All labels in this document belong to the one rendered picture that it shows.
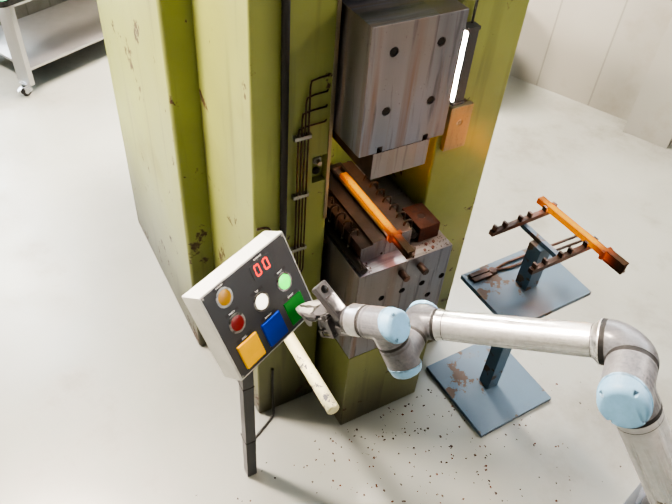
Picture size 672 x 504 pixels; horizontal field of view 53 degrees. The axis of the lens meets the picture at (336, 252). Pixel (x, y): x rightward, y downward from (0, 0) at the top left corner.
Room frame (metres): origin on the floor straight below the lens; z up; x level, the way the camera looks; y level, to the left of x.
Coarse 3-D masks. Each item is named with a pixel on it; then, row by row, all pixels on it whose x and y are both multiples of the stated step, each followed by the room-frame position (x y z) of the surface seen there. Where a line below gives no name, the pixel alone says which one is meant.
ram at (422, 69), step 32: (352, 0) 1.73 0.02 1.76; (384, 0) 1.75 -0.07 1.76; (416, 0) 1.76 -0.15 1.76; (448, 0) 1.78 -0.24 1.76; (352, 32) 1.66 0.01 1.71; (384, 32) 1.61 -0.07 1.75; (416, 32) 1.66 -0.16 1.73; (448, 32) 1.71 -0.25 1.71; (352, 64) 1.65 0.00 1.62; (384, 64) 1.61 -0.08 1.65; (416, 64) 1.67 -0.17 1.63; (448, 64) 1.73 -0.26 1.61; (352, 96) 1.64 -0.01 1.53; (384, 96) 1.62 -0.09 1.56; (416, 96) 1.68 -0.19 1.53; (448, 96) 1.74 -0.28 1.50; (352, 128) 1.62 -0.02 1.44; (384, 128) 1.63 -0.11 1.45; (416, 128) 1.69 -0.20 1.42
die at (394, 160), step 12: (408, 144) 1.68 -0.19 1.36; (420, 144) 1.70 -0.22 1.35; (372, 156) 1.61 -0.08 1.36; (384, 156) 1.63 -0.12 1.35; (396, 156) 1.66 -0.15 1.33; (408, 156) 1.68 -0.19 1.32; (420, 156) 1.71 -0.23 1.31; (360, 168) 1.66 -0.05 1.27; (372, 168) 1.61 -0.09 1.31; (384, 168) 1.64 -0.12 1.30; (396, 168) 1.66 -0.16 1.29; (408, 168) 1.69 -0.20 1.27
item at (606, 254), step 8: (544, 200) 2.00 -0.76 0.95; (552, 208) 1.95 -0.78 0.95; (560, 216) 1.91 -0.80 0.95; (568, 216) 1.92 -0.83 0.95; (568, 224) 1.88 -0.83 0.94; (576, 224) 1.88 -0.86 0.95; (576, 232) 1.84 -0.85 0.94; (584, 232) 1.84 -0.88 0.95; (592, 240) 1.80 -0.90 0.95; (592, 248) 1.78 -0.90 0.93; (600, 248) 1.76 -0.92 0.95; (608, 248) 1.76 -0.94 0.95; (600, 256) 1.74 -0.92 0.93; (608, 256) 1.73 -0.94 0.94; (616, 256) 1.71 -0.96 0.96; (608, 264) 1.71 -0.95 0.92; (616, 264) 1.70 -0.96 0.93; (624, 264) 1.68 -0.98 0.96
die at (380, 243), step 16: (336, 176) 1.96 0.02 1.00; (352, 176) 1.97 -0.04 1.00; (336, 192) 1.88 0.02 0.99; (352, 192) 1.88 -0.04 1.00; (368, 192) 1.89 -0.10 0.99; (336, 208) 1.81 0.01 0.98; (352, 208) 1.80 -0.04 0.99; (384, 208) 1.82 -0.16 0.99; (352, 224) 1.73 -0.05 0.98; (368, 224) 1.73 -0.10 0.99; (400, 224) 1.74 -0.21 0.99; (352, 240) 1.66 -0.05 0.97; (368, 240) 1.66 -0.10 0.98; (384, 240) 1.66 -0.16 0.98; (368, 256) 1.63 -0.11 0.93
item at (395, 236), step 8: (344, 176) 1.95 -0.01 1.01; (352, 184) 1.91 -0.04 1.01; (360, 192) 1.87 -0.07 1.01; (360, 200) 1.84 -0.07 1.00; (368, 200) 1.83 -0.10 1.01; (368, 208) 1.79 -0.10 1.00; (376, 208) 1.79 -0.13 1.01; (376, 216) 1.75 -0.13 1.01; (384, 216) 1.75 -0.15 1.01; (384, 224) 1.71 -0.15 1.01; (392, 232) 1.67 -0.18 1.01; (400, 232) 1.67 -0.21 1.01; (392, 240) 1.66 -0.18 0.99; (400, 240) 1.64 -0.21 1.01; (400, 248) 1.62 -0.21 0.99; (408, 248) 1.60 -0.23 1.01; (408, 256) 1.59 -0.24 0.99
